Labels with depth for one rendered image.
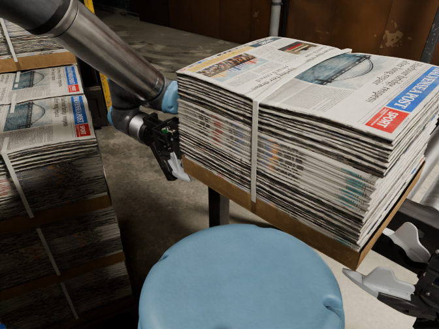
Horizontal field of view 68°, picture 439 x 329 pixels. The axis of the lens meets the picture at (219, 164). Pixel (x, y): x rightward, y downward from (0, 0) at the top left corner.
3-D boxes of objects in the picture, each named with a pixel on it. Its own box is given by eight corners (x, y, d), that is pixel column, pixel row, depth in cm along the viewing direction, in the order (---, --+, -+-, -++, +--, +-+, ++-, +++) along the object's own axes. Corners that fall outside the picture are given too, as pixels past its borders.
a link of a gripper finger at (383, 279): (347, 249, 46) (420, 263, 44) (341, 273, 50) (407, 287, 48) (348, 267, 44) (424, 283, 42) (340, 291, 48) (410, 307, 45)
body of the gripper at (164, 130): (166, 138, 70) (134, 121, 77) (172, 168, 76) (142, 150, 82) (192, 123, 75) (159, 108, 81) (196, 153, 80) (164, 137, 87)
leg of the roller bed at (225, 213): (209, 299, 132) (204, 160, 94) (219, 290, 136) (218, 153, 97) (219, 308, 129) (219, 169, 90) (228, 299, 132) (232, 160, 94)
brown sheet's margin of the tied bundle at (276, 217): (267, 222, 57) (268, 204, 54) (343, 151, 73) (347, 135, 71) (355, 273, 47) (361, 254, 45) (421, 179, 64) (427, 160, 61)
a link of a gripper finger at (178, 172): (174, 167, 65) (163, 143, 72) (178, 188, 69) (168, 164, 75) (188, 163, 66) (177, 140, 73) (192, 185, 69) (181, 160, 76)
